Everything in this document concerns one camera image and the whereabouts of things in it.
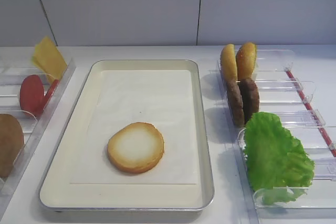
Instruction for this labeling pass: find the left brown meat patty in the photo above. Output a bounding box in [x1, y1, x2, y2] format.
[226, 80, 245, 127]

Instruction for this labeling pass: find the brown meat patty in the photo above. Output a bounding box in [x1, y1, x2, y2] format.
[226, 80, 245, 127]
[238, 78, 260, 124]

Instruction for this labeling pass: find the right brown meat patty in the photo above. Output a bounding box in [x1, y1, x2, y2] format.
[238, 78, 260, 124]

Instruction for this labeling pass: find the red tomato slice back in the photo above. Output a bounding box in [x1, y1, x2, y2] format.
[39, 79, 59, 115]

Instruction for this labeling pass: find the red tomato slice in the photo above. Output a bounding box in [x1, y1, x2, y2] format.
[19, 74, 44, 116]
[39, 79, 59, 115]

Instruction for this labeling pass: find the yellow cheese slice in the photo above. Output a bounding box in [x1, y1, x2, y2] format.
[31, 36, 67, 84]

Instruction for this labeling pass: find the green lettuce leaf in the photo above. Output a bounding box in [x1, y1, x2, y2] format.
[244, 112, 314, 205]

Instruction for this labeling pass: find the red tomato slice front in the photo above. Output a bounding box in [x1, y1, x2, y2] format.
[19, 74, 44, 116]

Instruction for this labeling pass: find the white parchment paper sheet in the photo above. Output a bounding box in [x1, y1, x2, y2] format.
[70, 70, 198, 184]

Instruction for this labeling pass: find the metal baking tray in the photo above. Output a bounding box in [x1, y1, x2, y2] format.
[39, 60, 214, 211]

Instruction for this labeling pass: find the bottom bun slice on tray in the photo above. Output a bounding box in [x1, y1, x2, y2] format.
[107, 122, 164, 174]

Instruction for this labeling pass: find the left top bun right rack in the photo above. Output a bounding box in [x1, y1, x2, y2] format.
[220, 44, 237, 82]

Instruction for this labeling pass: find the bun rack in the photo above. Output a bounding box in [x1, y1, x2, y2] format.
[236, 42, 257, 81]
[220, 44, 237, 82]

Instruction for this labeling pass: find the right clear acrylic rack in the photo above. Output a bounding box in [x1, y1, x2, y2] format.
[216, 50, 335, 223]

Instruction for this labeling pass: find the clear acrylic rack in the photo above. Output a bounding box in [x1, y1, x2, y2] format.
[216, 50, 335, 223]
[1, 59, 76, 211]

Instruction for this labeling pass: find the left clear acrylic rack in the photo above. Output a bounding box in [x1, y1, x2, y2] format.
[1, 59, 76, 211]

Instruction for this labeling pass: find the brown bun in left rack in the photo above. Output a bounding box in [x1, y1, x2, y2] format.
[0, 114, 24, 178]

